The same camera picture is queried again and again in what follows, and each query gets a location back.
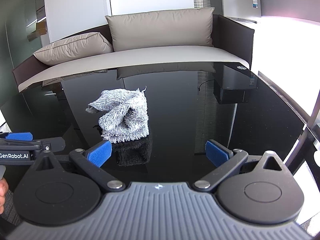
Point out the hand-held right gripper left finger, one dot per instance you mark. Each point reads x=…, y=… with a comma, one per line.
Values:
x=101, y=153

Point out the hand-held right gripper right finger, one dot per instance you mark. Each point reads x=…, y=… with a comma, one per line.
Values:
x=216, y=153

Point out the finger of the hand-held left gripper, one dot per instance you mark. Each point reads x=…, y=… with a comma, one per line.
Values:
x=18, y=136
x=56, y=143

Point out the grey fluffy towel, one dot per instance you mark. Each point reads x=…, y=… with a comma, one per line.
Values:
x=125, y=115

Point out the person's left hand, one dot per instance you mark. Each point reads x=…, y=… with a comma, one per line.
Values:
x=2, y=192

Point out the small beige cushion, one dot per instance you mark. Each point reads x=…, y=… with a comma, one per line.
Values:
x=72, y=48

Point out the brown and beige sofa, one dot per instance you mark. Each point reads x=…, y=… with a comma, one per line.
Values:
x=150, y=55

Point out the large beige cushion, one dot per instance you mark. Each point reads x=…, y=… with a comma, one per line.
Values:
x=160, y=28

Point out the silver mini fridge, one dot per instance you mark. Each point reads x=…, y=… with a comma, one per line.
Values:
x=237, y=3

